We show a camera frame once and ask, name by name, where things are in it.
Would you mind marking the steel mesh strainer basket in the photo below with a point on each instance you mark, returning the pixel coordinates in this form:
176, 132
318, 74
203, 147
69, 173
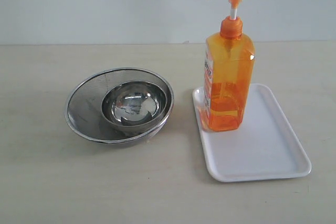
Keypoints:
83, 106

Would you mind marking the orange pump soap bottle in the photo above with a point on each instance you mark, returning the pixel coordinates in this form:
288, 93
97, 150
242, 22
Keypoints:
228, 67

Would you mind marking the small steel inner bowl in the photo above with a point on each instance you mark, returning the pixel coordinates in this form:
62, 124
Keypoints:
134, 106

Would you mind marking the white rectangular plastic tray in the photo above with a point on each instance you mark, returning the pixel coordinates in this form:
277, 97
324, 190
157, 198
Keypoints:
264, 147

